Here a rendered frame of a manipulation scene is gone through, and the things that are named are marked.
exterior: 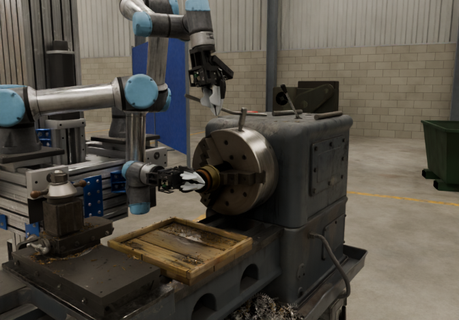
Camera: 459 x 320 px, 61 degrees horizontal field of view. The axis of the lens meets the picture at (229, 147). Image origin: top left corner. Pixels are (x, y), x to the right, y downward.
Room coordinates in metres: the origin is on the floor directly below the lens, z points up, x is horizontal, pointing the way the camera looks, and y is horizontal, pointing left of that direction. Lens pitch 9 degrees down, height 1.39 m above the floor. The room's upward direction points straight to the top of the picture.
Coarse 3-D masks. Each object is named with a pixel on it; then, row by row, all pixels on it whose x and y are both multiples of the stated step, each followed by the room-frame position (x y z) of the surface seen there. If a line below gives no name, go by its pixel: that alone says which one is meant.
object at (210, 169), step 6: (204, 168) 1.27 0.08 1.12; (210, 168) 1.28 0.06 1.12; (216, 168) 1.32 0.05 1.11; (204, 174) 1.24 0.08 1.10; (210, 174) 1.26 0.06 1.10; (216, 174) 1.27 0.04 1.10; (192, 180) 1.27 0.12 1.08; (204, 180) 1.24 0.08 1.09; (210, 180) 1.25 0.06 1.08; (216, 180) 1.27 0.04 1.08; (204, 186) 1.24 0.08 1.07; (210, 186) 1.26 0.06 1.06; (216, 186) 1.28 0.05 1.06; (198, 192) 1.25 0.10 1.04
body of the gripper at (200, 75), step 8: (200, 48) 1.21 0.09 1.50; (208, 48) 1.22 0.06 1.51; (192, 56) 1.22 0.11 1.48; (200, 56) 1.23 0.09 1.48; (208, 56) 1.24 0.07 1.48; (192, 64) 1.22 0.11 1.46; (200, 64) 1.22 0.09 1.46; (208, 64) 1.23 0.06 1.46; (192, 72) 1.24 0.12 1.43; (200, 72) 1.20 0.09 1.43; (208, 72) 1.20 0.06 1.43; (216, 72) 1.23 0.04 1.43; (200, 80) 1.22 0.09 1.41; (208, 80) 1.19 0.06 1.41; (216, 80) 1.22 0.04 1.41
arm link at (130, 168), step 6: (126, 162) 1.41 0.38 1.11; (132, 162) 1.39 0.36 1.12; (138, 162) 1.38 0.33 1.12; (126, 168) 1.38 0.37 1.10; (132, 168) 1.36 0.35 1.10; (138, 168) 1.35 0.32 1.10; (126, 174) 1.38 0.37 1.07; (132, 174) 1.36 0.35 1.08; (138, 174) 1.34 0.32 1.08; (132, 180) 1.36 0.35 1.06; (138, 180) 1.34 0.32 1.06; (132, 186) 1.36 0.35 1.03; (138, 186) 1.36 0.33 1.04
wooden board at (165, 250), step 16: (160, 224) 1.34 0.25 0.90; (176, 224) 1.37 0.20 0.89; (192, 224) 1.34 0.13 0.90; (112, 240) 1.18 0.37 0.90; (128, 240) 1.22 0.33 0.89; (144, 240) 1.23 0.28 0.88; (160, 240) 1.23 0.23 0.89; (176, 240) 1.23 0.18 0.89; (192, 240) 1.23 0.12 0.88; (208, 240) 1.23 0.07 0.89; (224, 240) 1.23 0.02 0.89; (240, 240) 1.21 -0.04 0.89; (144, 256) 1.07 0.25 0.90; (160, 256) 1.10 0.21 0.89; (176, 256) 1.10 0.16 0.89; (208, 256) 1.10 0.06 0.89; (224, 256) 1.08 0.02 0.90; (176, 272) 0.99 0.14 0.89; (192, 272) 0.97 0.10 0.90; (208, 272) 1.02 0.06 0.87
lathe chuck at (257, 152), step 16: (224, 144) 1.37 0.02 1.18; (240, 144) 1.33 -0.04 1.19; (256, 144) 1.34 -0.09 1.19; (224, 160) 1.37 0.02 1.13; (240, 160) 1.33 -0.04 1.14; (256, 160) 1.29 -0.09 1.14; (272, 160) 1.35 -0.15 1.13; (272, 176) 1.34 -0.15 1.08; (224, 192) 1.37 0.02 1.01; (240, 192) 1.33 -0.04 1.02; (256, 192) 1.29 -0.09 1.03; (224, 208) 1.37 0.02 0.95; (240, 208) 1.33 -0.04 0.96
